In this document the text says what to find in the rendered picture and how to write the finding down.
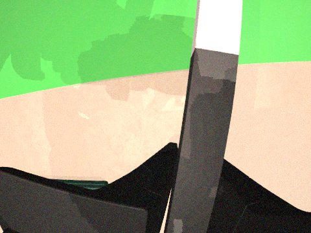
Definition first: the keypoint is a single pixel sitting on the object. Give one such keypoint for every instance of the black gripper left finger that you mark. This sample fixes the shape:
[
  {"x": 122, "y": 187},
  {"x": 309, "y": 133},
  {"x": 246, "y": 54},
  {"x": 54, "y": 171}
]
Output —
[{"x": 134, "y": 203}]

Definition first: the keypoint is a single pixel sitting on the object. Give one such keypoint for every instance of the green putting mat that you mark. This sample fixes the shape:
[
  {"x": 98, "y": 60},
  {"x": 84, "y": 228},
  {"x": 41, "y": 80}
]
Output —
[{"x": 45, "y": 44}]

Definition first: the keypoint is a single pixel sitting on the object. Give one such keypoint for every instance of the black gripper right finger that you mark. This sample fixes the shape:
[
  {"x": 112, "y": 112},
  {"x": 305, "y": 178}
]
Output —
[{"x": 242, "y": 205}]

